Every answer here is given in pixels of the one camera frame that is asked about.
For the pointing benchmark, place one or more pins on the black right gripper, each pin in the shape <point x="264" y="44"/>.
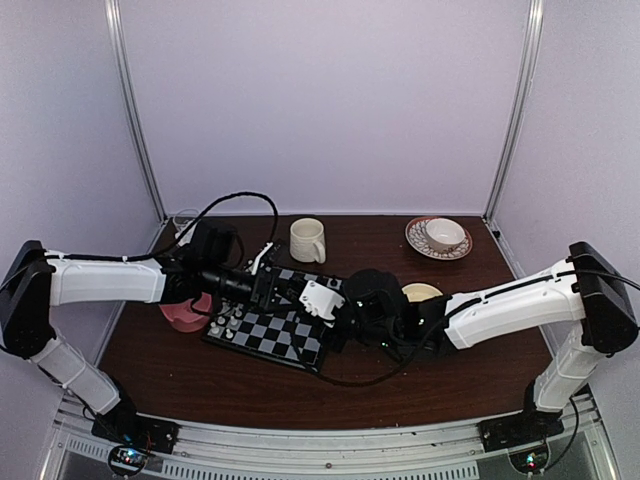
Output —
<point x="333" y="346"/>

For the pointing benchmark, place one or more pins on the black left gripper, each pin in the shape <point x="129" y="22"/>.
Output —
<point x="265" y="285"/>

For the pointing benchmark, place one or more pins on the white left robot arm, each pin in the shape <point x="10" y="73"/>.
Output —
<point x="40" y="279"/>

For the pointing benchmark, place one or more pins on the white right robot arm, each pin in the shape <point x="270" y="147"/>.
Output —
<point x="584" y="289"/>

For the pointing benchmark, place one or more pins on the cream bowl of black pieces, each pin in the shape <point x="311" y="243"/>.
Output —
<point x="418" y="292"/>

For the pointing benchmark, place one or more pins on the black and white chessboard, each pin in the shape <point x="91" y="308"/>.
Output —
<point x="289" y="338"/>

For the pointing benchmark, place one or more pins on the white ribbed ceramic mug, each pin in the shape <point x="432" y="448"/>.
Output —
<point x="307" y="241"/>

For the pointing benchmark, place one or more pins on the pink bowl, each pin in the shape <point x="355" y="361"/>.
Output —
<point x="189" y="316"/>

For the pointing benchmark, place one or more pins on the clear glass cup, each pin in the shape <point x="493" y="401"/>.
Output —
<point x="182" y="219"/>

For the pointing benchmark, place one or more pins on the floral patterned saucer plate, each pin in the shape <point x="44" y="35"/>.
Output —
<point x="415" y="235"/>

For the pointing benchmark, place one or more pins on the white ceramic cup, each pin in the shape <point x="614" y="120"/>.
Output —
<point x="444" y="234"/>

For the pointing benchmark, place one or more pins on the aluminium front rail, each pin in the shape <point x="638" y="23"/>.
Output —
<point x="452" y="450"/>

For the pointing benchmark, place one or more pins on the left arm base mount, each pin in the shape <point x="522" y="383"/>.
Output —
<point x="132" y="451"/>

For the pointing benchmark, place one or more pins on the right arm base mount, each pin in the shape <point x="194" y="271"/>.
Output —
<point x="525" y="438"/>

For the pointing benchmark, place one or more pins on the aluminium frame post left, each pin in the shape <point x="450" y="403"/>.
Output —
<point x="117" y="37"/>

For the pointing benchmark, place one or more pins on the aluminium frame post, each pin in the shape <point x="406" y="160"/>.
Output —
<point x="117" y="37"/>
<point x="528" y="63"/>

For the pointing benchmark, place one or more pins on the aluminium frame post right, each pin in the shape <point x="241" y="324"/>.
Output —
<point x="528" y="63"/>

